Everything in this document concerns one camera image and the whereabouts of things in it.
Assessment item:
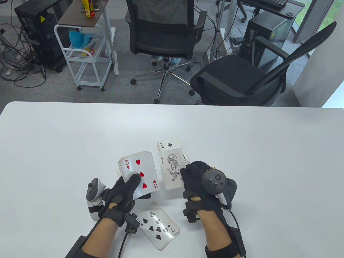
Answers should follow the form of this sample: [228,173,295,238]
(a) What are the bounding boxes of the black left forearm strap pack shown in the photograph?
[65,235,108,258]

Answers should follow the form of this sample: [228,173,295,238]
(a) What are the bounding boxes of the black keyboard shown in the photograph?
[249,0,289,9]

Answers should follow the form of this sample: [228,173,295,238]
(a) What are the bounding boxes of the grey left hand controller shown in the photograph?
[86,178,106,221]

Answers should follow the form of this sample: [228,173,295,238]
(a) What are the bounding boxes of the person's right hand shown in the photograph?
[180,161,225,223]

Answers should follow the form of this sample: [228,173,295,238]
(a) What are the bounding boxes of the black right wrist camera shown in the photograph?
[184,202,200,224]

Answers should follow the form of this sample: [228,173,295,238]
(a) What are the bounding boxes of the black mesh back office chair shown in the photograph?
[124,0,209,105]

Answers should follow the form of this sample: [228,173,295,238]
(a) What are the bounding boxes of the black glass side computer tower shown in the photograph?
[238,12,295,73]

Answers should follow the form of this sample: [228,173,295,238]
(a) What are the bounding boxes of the black right forearm strap pack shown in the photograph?
[205,227,246,258]

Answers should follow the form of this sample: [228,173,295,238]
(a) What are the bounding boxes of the black left glove cable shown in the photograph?
[118,232,128,258]

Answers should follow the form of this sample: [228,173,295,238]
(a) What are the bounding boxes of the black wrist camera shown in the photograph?
[124,214,139,235]
[184,202,200,224]

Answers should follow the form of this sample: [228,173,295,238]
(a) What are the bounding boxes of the yellow and red packet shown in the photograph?
[81,0,95,18]

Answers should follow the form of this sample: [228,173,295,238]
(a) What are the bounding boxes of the dark office desk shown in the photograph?
[238,0,306,19]

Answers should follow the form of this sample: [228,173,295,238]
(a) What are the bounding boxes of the black line drawing joker card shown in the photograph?
[157,147,186,191]

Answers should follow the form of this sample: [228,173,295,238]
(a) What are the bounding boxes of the stack of red-backed playing cards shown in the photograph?
[117,151,160,200]

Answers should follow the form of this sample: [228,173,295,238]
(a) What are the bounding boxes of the black padded office chair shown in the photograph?
[189,21,338,106]

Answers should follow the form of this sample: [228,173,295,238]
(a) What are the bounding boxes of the black chair base with casters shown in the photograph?
[238,3,261,23]

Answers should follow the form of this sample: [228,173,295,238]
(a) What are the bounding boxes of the brown top white side table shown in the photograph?
[57,0,119,76]

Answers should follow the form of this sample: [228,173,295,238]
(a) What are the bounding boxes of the pile of face-up clubs cards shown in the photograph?
[157,137,191,165]

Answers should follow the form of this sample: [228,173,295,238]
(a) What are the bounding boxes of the person's left forearm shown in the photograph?
[82,218,119,256]

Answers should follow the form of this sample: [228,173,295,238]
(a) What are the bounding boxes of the black forearm strap pack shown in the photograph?
[65,235,108,258]
[205,227,246,258]

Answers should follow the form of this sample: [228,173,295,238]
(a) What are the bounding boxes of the white wire rolling cart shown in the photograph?
[54,24,113,92]

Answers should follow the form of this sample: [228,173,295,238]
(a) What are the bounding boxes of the black right glove cable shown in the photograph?
[228,210,239,229]

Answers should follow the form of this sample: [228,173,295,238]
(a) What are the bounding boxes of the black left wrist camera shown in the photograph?
[124,214,139,235]

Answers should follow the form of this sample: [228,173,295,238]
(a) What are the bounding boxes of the blue plastic bowl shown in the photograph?
[69,30,95,50]

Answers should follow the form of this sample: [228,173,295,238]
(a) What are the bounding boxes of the black spades playing card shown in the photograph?
[137,201,180,250]

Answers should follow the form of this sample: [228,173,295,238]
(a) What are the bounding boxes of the black computer tower yellow sticker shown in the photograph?
[14,0,73,72]

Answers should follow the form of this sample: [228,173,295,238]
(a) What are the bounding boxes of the person's left hand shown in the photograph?
[98,173,152,227]

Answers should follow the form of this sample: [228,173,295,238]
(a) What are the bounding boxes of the tangle of black floor cables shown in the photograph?
[0,23,48,88]

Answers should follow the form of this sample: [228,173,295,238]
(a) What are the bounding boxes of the person's right forearm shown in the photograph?
[197,210,238,258]

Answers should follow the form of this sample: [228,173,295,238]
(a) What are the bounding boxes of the black glove cable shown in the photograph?
[118,232,128,258]
[228,210,239,229]

